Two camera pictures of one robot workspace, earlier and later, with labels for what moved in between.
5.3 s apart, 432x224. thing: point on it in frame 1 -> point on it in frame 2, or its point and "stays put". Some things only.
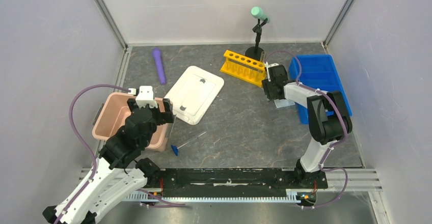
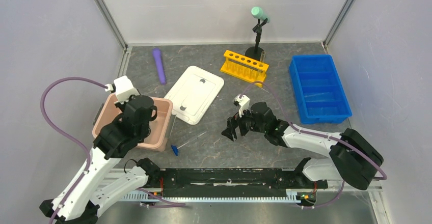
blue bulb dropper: [176, 149] stays put
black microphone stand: [255, 52] stays put
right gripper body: [268, 86] -> [245, 123]
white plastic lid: [193, 94] stays put
